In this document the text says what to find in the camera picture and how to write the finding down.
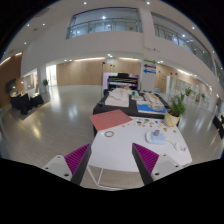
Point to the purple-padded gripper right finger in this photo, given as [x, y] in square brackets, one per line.
[153, 166]

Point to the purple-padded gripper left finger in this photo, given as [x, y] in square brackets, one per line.
[72, 166]

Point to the grey charger plug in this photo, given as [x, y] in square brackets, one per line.
[156, 132]

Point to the white power strip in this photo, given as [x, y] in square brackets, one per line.
[160, 139]

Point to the white folding table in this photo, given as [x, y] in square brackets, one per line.
[112, 148]

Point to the blue board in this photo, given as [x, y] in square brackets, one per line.
[144, 108]

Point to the red paper sheet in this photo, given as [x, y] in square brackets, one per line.
[109, 119]

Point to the potted green plant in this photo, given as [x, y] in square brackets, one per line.
[176, 110]

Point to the black display table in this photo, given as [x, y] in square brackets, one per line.
[131, 110]

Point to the white architectural model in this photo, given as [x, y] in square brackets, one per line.
[118, 97]

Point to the black draped table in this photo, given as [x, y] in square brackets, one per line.
[21, 103]

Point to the black piano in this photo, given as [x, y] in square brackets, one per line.
[122, 79]

